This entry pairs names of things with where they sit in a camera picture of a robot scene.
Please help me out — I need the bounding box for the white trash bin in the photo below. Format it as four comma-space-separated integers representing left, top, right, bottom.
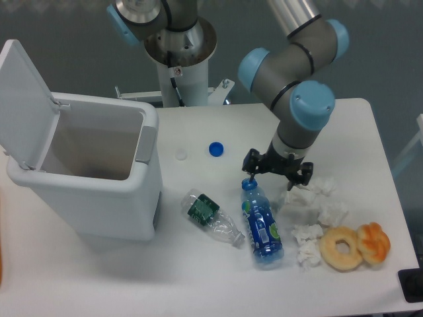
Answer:
7, 93, 163, 241

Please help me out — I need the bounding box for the blue plastic bottle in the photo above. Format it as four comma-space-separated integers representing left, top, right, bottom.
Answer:
241, 178, 284, 269

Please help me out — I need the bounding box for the orange twisted bread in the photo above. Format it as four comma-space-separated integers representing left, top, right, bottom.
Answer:
357, 222, 391, 265

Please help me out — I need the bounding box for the black device at edge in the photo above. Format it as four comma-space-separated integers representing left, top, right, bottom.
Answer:
398, 268, 422, 303

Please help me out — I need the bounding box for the blue bottle cap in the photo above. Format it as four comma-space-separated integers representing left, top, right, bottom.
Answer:
208, 141, 224, 157

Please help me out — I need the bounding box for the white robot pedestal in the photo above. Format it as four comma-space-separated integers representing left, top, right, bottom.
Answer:
115, 17, 235, 108

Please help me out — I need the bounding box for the large crumpled white tissue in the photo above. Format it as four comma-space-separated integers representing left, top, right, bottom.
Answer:
276, 177, 350, 228

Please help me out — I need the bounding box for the white frame at right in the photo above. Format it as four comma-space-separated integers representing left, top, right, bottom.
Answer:
391, 114, 422, 179

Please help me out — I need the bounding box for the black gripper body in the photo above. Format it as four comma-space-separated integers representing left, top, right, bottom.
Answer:
262, 143, 303, 176

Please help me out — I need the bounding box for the ring donut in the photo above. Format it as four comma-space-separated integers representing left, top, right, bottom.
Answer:
319, 226, 363, 271

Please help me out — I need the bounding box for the white bottle cap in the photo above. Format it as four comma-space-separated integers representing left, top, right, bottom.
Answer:
175, 149, 188, 161

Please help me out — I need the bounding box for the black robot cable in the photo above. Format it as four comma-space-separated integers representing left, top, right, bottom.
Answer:
167, 51, 186, 107

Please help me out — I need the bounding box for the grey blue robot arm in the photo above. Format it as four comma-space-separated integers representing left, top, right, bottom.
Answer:
107, 1, 350, 186

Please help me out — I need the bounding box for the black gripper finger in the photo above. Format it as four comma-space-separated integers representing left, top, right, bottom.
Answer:
286, 162, 313, 191
242, 149, 264, 182

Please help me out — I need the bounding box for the white bin lid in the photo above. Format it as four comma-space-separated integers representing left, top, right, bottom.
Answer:
1, 40, 61, 170

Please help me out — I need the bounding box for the small crumpled white tissue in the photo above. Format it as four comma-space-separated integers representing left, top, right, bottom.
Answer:
291, 224, 323, 270

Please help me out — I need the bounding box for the clear green-label plastic bottle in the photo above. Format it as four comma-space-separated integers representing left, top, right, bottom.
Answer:
181, 189, 245, 248

